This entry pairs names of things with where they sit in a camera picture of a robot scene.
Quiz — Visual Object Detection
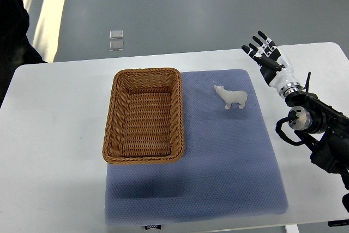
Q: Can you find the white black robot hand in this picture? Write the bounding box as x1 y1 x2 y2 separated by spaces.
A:
242 31 302 99

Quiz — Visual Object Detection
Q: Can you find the white toy polar bear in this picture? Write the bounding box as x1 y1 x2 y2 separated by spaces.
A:
214 85 248 110

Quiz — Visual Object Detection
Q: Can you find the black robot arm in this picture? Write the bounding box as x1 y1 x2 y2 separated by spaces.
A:
275 73 348 189

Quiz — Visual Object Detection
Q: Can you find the brown wicker basket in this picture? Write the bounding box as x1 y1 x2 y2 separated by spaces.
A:
102 68 185 165

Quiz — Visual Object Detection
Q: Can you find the blue textured mat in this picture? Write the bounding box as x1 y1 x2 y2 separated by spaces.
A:
105 69 288 226

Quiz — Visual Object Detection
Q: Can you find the lower clear floor plate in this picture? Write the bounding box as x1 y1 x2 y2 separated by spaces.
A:
109 40 124 51

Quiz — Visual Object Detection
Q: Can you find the clear floor plate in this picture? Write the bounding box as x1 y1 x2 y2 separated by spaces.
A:
110 29 123 39
109 40 124 51

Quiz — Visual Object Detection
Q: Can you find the upper clear floor plate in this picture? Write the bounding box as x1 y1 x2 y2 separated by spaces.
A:
110 29 123 39

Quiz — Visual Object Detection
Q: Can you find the dark clothed person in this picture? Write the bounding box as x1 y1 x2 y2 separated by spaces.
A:
1 0 45 101

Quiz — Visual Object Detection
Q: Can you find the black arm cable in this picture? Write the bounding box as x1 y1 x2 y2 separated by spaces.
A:
275 117 308 146

